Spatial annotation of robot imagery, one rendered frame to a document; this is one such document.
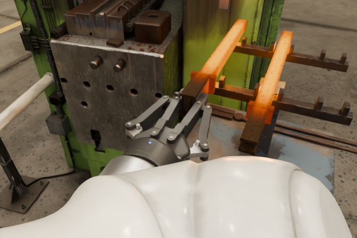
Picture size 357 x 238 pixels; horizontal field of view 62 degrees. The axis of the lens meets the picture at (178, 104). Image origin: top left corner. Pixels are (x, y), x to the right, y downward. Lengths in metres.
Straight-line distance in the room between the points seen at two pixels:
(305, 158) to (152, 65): 0.50
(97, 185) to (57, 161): 1.75
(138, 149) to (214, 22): 0.71
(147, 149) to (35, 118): 1.95
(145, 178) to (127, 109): 0.89
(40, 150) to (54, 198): 0.40
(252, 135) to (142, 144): 0.20
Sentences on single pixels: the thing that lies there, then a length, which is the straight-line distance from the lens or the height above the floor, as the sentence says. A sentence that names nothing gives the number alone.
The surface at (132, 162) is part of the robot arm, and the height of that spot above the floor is 1.08.
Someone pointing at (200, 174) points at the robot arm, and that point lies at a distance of 0.16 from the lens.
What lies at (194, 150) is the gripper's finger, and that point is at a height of 1.03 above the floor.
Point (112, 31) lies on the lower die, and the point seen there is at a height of 0.94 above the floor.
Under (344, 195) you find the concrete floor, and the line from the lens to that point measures 1.85.
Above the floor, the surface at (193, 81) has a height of 1.05.
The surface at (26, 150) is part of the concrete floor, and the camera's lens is 2.06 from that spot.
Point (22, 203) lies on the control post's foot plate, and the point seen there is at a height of 0.04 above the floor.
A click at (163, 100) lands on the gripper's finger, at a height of 1.04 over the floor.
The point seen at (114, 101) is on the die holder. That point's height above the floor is 0.71.
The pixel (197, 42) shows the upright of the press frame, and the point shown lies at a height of 0.87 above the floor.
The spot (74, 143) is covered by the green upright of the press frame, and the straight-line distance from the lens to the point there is 1.66.
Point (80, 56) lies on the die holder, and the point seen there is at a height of 0.87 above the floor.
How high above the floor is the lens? 1.33
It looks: 37 degrees down
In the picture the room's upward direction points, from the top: straight up
